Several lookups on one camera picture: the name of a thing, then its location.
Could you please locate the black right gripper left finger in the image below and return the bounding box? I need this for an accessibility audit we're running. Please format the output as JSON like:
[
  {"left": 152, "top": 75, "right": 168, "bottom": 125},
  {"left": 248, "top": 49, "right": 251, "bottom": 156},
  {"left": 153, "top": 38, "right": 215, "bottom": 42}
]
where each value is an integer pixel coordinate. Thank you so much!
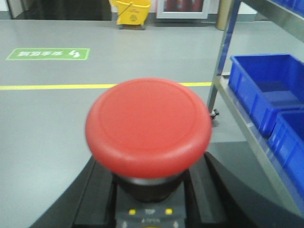
[{"left": 31, "top": 158, "right": 116, "bottom": 228}]

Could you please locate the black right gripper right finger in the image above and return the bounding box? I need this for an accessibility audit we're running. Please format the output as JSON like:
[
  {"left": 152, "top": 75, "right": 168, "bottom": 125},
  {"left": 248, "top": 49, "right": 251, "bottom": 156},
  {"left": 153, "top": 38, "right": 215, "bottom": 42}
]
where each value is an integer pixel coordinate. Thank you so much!
[{"left": 185, "top": 152, "right": 304, "bottom": 228}]

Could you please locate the red mushroom push button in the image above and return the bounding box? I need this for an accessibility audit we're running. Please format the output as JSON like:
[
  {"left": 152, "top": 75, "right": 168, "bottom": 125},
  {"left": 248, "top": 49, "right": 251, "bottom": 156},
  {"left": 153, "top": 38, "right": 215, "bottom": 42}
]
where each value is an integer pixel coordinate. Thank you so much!
[{"left": 85, "top": 77, "right": 212, "bottom": 228}]

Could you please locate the blue bin on rack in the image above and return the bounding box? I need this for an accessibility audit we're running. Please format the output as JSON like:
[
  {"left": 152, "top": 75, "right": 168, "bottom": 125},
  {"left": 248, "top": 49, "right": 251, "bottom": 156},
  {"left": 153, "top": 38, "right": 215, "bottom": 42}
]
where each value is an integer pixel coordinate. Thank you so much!
[
  {"left": 228, "top": 54, "right": 304, "bottom": 138},
  {"left": 267, "top": 111, "right": 304, "bottom": 197}
]

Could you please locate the green floor sign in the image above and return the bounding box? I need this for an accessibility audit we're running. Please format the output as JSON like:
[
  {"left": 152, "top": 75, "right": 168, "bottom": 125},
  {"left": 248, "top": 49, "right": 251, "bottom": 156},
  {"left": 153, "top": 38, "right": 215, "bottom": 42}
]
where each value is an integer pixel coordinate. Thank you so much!
[{"left": 6, "top": 47, "right": 90, "bottom": 61}]

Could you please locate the yellow mop bucket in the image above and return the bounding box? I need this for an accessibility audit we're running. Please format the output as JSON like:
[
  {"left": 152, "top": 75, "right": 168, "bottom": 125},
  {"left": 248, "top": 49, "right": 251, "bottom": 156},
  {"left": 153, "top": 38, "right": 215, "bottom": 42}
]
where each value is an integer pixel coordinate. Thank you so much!
[{"left": 110, "top": 0, "right": 152, "bottom": 30}]

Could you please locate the stainless steel shelf rack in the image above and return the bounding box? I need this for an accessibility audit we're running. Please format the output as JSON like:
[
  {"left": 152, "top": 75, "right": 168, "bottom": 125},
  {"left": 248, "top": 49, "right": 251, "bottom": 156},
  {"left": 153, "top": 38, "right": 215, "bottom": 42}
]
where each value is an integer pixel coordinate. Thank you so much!
[{"left": 206, "top": 0, "right": 304, "bottom": 228}]

